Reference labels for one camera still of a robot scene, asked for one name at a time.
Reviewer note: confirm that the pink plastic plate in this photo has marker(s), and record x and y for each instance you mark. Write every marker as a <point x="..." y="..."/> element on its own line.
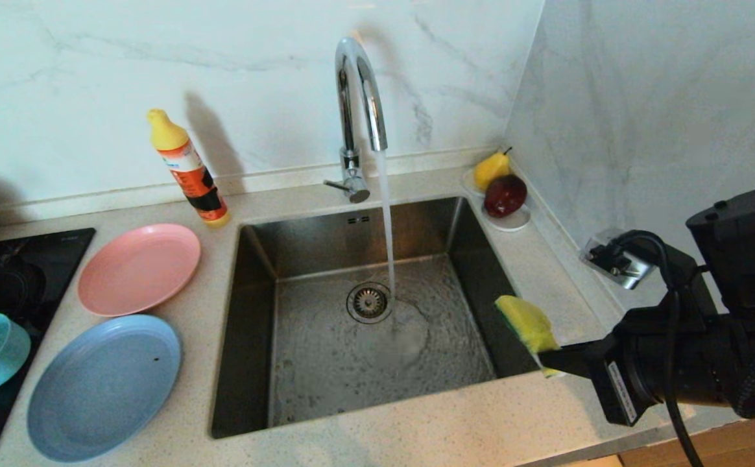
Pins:
<point x="139" y="269"/>

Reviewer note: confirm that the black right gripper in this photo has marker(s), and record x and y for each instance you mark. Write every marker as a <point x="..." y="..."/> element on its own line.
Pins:
<point x="676" y="363"/>

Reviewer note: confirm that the dark red apple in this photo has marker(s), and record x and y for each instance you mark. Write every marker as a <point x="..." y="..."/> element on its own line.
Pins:
<point x="505" y="195"/>

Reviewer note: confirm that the yellow pear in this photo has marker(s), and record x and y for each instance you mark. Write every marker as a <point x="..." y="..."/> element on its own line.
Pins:
<point x="490" y="170"/>

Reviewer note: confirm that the blue plastic plate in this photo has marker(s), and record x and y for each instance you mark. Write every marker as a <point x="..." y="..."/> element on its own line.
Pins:
<point x="105" y="389"/>

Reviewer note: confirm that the round metal drain strainer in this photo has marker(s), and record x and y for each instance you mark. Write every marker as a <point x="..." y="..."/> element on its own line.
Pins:
<point x="368" y="302"/>

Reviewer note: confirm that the chrome gooseneck faucet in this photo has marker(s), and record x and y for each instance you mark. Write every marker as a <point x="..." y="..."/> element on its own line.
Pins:
<point x="350" y="162"/>

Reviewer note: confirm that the black glass cooktop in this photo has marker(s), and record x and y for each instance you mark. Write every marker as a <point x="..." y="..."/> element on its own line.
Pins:
<point x="47" y="259"/>

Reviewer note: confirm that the stainless steel sink basin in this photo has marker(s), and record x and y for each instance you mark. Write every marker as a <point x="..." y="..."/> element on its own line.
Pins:
<point x="312" y="383"/>

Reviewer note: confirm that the yellow fish-shaped sponge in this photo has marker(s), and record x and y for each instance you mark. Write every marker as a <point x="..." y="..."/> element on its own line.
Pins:
<point x="528" y="321"/>

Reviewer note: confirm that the orange detergent bottle yellow cap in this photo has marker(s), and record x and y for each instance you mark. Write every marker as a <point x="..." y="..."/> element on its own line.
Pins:
<point x="196" y="181"/>

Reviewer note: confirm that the wooden cabinet panel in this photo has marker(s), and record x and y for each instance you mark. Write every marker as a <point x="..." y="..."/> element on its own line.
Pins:
<point x="741" y="447"/>

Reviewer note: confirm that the small white dish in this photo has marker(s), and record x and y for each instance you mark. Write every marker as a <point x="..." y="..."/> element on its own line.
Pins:
<point x="515" y="223"/>

